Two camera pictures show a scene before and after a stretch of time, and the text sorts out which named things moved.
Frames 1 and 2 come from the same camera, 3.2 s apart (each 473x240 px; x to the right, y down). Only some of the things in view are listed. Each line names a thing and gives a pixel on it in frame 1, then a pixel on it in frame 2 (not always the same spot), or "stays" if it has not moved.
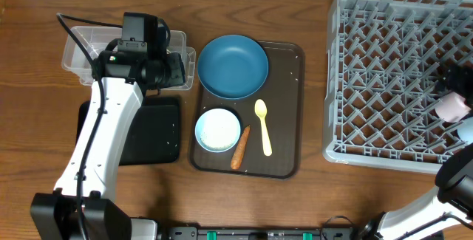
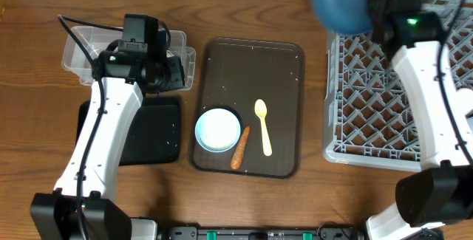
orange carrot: (239, 148) stays
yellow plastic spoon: (261, 108) stays
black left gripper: (174, 61) stays
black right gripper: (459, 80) → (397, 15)
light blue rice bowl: (217, 131) stays
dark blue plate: (232, 66) → (341, 2)
